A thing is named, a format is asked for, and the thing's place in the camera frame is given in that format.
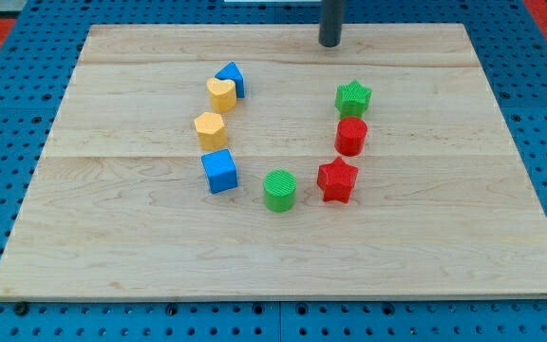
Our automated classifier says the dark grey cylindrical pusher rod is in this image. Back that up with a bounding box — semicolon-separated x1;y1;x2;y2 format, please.
318;0;346;48

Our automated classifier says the red cylinder block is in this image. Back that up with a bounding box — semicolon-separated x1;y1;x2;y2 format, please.
334;116;368;157

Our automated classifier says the green cylinder block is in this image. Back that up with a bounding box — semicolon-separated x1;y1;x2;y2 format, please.
263;169;297;213

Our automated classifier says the light wooden board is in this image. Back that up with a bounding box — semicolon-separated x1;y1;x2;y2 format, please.
0;24;547;302

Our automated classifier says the red star block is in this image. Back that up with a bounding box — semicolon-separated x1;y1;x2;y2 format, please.
316;157;359;203

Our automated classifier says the yellow heart block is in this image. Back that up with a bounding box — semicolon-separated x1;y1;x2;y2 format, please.
206;78;237;113

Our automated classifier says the blue triangle block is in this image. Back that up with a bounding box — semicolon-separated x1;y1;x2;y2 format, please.
215;62;245;98

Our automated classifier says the blue cube block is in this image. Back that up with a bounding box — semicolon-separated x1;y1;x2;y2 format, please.
200;149;238;194

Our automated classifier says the yellow hexagon block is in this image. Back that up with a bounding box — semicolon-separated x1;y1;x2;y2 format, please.
194;112;227;151

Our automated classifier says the green star block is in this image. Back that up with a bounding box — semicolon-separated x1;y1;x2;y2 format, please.
334;80;372;119

